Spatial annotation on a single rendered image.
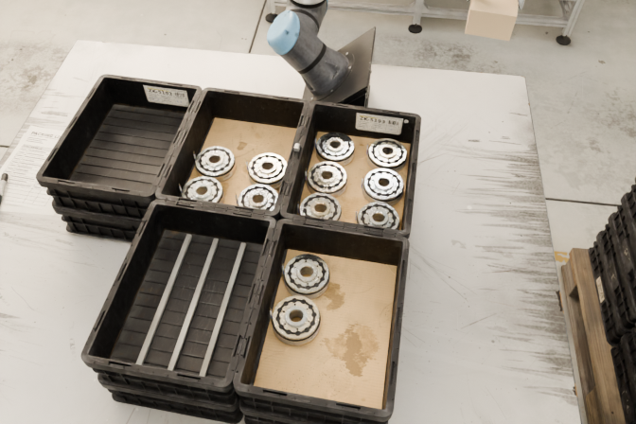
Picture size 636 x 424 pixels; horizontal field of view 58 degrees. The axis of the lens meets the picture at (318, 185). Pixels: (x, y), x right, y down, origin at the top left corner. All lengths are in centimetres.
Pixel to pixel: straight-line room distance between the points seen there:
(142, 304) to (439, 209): 83
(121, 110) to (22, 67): 177
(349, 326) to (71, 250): 78
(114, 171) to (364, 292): 74
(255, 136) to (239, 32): 185
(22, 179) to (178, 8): 204
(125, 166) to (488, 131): 109
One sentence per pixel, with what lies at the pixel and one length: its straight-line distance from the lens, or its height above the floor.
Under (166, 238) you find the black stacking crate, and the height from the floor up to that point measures 83.
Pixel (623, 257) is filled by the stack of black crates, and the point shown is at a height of 38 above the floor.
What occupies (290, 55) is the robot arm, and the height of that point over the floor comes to 95.
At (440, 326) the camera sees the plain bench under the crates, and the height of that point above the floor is 70.
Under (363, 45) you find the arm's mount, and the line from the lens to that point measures 179.
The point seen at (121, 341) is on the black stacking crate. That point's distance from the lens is 134.
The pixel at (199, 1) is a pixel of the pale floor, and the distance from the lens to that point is 373.
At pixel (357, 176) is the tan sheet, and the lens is 153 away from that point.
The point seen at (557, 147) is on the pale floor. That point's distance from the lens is 297.
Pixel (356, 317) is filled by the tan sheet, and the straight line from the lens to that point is 130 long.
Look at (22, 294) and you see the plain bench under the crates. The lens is 164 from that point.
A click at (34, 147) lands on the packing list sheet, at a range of 196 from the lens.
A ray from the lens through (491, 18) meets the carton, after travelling 165.
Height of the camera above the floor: 199
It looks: 51 degrees down
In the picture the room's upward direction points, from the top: 1 degrees clockwise
